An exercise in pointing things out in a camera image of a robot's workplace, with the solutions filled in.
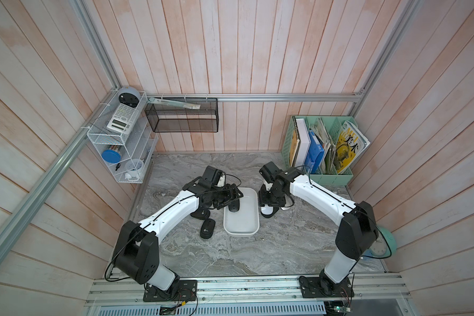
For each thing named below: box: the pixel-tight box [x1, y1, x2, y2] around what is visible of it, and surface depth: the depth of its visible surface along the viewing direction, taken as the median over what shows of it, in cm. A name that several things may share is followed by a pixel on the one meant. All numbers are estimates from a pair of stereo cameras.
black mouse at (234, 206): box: [227, 198, 240, 213], surface depth 97 cm
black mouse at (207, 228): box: [200, 218, 216, 239], surface depth 90 cm
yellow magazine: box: [334, 120, 371, 175], surface depth 100 cm
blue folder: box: [304, 129, 325, 175], surface depth 97 cm
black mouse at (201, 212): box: [190, 207, 211, 220], surface depth 93 cm
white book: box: [294, 117, 311, 169], surface depth 95 cm
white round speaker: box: [117, 86, 141, 108], surface depth 83 cm
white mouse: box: [260, 204, 274, 218], surface depth 84 cm
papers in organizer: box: [310, 117, 337, 175], surface depth 100 cm
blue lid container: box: [101, 149, 122, 164], surface depth 78 cm
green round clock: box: [369, 225, 397, 258], surface depth 78 cm
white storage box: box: [223, 186, 261, 237], surface depth 94 cm
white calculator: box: [106, 103, 140, 135], surface depth 79 cm
